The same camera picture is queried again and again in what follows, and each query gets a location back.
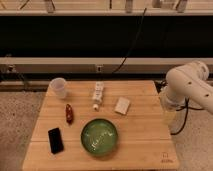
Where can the green ceramic bowl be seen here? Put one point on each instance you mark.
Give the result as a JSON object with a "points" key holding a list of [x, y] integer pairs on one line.
{"points": [[99, 137]]}

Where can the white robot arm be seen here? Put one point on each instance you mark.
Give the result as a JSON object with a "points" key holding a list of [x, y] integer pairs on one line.
{"points": [[186, 81]]}

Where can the white tube with cap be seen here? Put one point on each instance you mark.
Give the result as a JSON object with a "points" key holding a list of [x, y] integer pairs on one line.
{"points": [[97, 95]]}

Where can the white rectangular block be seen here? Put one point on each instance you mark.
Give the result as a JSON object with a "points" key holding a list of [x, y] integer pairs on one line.
{"points": [[122, 105]]}

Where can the red brown pepper toy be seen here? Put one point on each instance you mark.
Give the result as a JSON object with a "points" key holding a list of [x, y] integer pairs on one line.
{"points": [[69, 114]]}

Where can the translucent plastic cup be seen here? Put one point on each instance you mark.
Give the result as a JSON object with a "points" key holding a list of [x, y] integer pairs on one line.
{"points": [[58, 85]]}

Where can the black smartphone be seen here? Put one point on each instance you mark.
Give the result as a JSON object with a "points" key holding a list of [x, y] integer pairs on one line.
{"points": [[55, 140]]}

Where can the grey metal rail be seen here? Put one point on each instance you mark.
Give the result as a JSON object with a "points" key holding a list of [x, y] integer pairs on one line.
{"points": [[37, 65]]}

